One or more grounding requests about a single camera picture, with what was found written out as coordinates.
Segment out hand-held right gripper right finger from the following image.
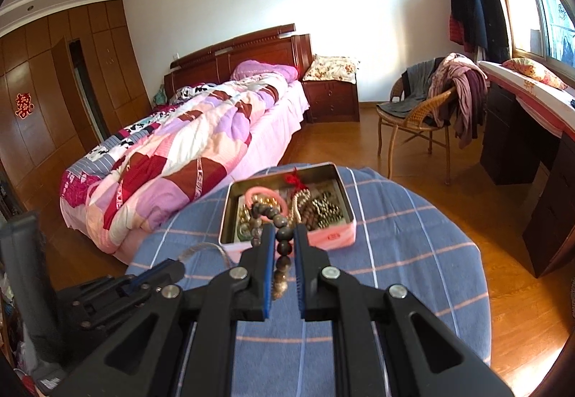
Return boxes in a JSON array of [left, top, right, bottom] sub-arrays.
[[294, 226, 515, 397]]

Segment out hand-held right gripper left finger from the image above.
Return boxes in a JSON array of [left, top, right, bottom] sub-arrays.
[[54, 224, 276, 397]]

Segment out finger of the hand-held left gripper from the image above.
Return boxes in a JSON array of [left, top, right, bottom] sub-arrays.
[[123, 259, 187, 294]]

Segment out dark bead bracelet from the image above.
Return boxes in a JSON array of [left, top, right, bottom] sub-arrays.
[[249, 202, 295, 301]]

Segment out pink tin box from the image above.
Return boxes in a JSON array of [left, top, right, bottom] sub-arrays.
[[218, 162, 358, 260]]

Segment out red tassel ornament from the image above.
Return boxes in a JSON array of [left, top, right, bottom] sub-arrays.
[[286, 168, 310, 192]]

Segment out clear plastic strip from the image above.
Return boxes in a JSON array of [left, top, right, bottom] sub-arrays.
[[179, 241, 234, 267]]

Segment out pink bangle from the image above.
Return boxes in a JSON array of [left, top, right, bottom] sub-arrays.
[[243, 187, 289, 218]]

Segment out blue striped tablecloth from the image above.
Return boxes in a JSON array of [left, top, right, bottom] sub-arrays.
[[126, 163, 490, 397]]

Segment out patchwork quilt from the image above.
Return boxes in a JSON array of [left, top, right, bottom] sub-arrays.
[[60, 76, 297, 251]]

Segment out bed with pink sheet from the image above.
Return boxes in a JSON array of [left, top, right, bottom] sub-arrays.
[[58, 78, 311, 265]]

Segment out wooden nightstand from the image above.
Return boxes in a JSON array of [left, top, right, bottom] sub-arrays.
[[302, 79, 360, 124]]

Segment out black white patterned cloth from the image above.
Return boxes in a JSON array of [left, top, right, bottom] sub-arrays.
[[173, 83, 216, 99]]

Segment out wicker chair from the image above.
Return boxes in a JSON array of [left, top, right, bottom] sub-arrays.
[[376, 76, 459, 184]]

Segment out purple pillow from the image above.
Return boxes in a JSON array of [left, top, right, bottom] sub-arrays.
[[230, 60, 299, 83]]

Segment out floral cushion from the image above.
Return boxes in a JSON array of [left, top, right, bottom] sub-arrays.
[[303, 54, 361, 83]]

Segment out grey garment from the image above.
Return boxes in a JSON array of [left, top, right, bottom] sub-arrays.
[[376, 59, 445, 117]]

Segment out wooden headboard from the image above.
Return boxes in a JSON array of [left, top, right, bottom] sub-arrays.
[[163, 23, 314, 99]]

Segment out wooden wardrobe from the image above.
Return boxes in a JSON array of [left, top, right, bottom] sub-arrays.
[[0, 0, 153, 218]]

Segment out pink garment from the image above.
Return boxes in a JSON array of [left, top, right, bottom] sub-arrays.
[[429, 52, 489, 150]]

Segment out dark wooden desk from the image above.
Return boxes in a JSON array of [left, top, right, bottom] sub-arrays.
[[478, 74, 575, 278]]

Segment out pink white bench pad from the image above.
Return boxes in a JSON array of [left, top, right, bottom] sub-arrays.
[[478, 59, 575, 139]]

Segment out floral pillow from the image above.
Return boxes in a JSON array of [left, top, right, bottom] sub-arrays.
[[502, 57, 569, 91]]

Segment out hanging dark coats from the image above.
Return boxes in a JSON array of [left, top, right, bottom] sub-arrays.
[[449, 0, 510, 61]]

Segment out brown bead bracelet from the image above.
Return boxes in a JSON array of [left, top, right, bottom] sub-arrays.
[[301, 199, 324, 229]]

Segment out cream pearl necklace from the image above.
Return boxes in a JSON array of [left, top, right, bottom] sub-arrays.
[[290, 190, 315, 227]]

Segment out metallic bead bracelet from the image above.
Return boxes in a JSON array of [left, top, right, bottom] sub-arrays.
[[312, 193, 343, 227]]

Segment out red wall decoration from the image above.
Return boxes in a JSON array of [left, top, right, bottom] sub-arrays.
[[15, 92, 34, 119]]

